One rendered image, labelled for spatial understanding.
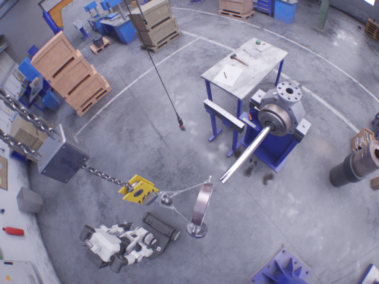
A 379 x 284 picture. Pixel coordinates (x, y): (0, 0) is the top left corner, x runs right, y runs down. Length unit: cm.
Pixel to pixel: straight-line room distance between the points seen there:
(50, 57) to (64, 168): 417
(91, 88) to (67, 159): 451
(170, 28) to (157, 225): 516
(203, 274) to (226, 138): 222
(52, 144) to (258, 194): 258
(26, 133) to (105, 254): 374
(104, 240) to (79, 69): 382
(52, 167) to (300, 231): 284
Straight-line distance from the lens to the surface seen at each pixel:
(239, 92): 230
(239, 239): 260
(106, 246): 156
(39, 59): 435
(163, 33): 540
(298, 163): 296
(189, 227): 158
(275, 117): 167
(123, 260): 153
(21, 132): 468
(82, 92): 471
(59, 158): 22
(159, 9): 527
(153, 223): 259
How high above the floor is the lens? 257
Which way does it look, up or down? 62 degrees down
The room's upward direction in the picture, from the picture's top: 25 degrees counter-clockwise
